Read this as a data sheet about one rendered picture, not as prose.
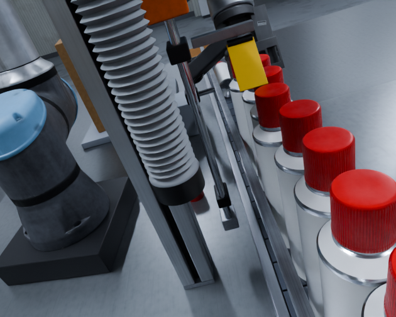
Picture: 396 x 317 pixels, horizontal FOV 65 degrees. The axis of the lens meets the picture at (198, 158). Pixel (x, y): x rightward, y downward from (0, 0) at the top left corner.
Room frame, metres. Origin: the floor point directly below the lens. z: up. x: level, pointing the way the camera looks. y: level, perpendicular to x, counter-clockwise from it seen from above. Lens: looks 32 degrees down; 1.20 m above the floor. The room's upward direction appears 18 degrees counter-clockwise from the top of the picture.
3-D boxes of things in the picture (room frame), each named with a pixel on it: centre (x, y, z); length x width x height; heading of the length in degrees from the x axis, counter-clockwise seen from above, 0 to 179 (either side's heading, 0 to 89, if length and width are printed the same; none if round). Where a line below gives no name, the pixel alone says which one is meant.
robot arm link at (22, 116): (0.48, 0.26, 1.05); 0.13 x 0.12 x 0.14; 1
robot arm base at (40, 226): (0.47, 0.26, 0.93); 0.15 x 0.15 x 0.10
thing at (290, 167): (0.22, -0.09, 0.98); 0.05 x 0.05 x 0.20
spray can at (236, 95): (0.42, -0.10, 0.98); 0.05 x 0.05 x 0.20
